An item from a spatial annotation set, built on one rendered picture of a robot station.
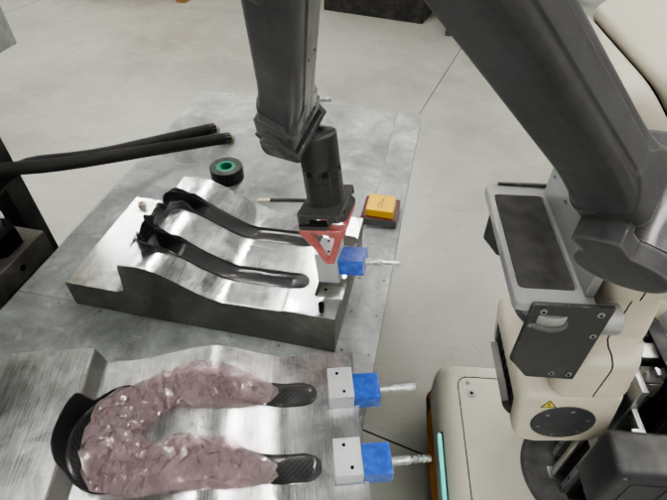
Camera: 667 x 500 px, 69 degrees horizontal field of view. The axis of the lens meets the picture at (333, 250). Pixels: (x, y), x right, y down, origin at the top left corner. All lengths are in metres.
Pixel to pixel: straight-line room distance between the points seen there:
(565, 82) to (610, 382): 0.62
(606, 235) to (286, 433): 0.49
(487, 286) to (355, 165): 1.04
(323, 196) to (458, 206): 1.83
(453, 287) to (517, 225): 1.34
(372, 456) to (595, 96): 0.52
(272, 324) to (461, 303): 1.30
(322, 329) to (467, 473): 0.68
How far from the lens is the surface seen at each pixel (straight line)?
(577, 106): 0.34
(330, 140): 0.68
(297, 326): 0.83
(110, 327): 0.98
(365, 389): 0.75
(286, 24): 0.40
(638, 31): 0.61
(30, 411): 0.79
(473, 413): 1.44
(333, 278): 0.78
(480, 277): 2.16
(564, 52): 0.32
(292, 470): 0.72
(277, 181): 1.23
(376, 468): 0.70
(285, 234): 0.95
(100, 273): 1.00
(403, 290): 2.04
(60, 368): 0.81
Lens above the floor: 1.51
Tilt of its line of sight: 44 degrees down
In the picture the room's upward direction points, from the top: straight up
